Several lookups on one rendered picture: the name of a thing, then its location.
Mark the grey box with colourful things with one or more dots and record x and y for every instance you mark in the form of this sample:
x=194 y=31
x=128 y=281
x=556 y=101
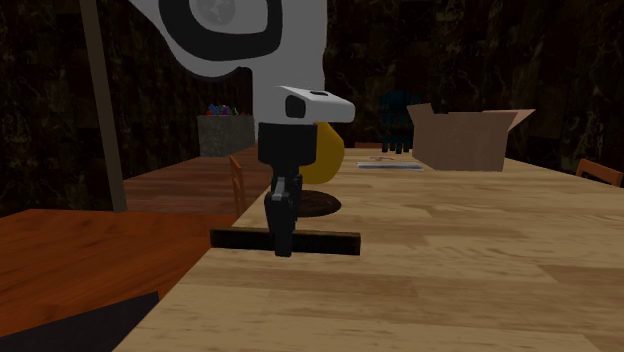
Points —
x=224 y=136

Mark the brown round plate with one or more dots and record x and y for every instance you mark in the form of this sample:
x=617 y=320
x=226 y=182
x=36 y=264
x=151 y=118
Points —
x=318 y=203

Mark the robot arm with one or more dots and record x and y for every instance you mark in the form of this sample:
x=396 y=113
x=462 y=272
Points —
x=292 y=53

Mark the light wooden table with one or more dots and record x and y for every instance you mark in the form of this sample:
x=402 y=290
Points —
x=438 y=273

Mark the yellow rounded vase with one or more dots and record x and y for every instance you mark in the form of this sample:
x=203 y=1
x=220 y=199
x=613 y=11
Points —
x=325 y=156

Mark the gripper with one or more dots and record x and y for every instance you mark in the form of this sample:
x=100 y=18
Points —
x=286 y=144

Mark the brown upright post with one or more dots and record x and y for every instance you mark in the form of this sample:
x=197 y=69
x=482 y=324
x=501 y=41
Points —
x=105 y=112

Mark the open cardboard box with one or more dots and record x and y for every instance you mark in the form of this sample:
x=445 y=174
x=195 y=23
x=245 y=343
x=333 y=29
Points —
x=460 y=144

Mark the dark teal figure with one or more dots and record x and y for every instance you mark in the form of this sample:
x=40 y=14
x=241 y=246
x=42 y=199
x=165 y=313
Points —
x=396 y=122

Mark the white flat book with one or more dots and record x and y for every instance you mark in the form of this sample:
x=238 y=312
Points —
x=390 y=166

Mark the wooden chair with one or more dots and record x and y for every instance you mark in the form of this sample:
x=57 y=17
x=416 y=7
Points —
x=237 y=185
x=602 y=173

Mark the black flat bar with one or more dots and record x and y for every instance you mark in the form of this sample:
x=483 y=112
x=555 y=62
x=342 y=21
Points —
x=326 y=242

